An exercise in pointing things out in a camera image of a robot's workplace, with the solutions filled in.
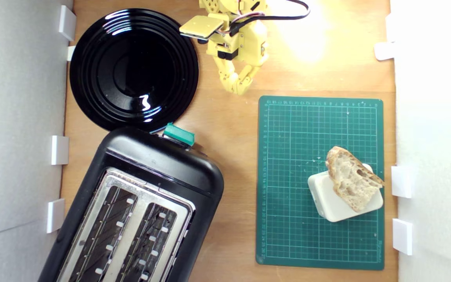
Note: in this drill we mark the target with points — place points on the yellow gripper camera mount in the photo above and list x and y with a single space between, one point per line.
200 26

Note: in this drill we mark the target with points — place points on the white block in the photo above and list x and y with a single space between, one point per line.
327 199

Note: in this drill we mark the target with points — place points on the black two-slot toaster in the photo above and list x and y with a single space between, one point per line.
163 164

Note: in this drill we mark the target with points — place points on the black round plate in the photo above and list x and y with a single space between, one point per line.
131 70

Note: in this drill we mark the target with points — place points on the brown bread slice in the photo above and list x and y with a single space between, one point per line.
350 180

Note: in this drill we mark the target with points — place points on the green cutting mat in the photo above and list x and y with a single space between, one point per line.
288 176

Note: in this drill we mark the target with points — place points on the green toaster lever knob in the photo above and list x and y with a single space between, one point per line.
179 134

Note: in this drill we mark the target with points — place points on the white wall clip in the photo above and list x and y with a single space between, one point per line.
67 22
55 215
401 181
384 51
71 53
402 236
60 150

